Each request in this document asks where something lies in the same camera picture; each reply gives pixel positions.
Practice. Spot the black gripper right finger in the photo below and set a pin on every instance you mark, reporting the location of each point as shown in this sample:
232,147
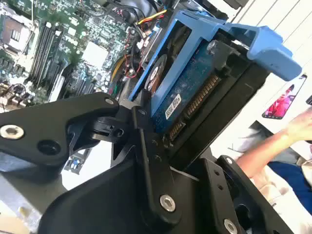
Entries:
217,180

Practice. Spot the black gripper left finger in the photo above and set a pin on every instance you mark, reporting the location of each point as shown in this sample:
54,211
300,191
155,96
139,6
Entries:
36,126

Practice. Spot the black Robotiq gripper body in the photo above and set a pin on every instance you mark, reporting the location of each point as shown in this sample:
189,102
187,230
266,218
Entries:
102,207

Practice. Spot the hard disk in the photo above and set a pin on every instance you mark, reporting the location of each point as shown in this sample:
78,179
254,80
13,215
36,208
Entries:
185,87

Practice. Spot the person bare hand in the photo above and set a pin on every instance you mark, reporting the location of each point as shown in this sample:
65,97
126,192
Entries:
302,124

